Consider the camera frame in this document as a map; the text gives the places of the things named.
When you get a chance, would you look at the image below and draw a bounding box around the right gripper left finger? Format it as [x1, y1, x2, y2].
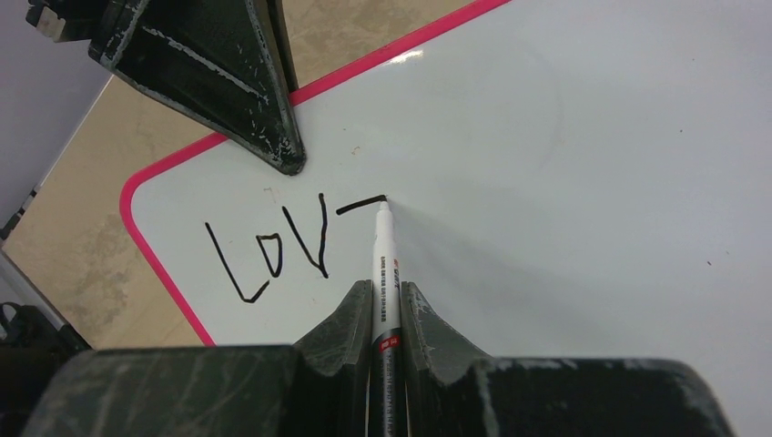
[24, 280, 372, 436]

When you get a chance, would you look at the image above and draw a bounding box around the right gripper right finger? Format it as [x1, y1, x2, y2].
[401, 282, 733, 436]

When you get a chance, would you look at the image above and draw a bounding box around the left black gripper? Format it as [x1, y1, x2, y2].
[25, 0, 307, 176]

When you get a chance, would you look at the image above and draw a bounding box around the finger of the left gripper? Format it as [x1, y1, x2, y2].
[266, 0, 299, 93]

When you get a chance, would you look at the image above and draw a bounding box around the white whiteboard marker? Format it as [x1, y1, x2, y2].
[368, 201, 408, 436]

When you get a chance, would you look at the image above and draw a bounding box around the red framed whiteboard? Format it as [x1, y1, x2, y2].
[120, 1, 771, 436]

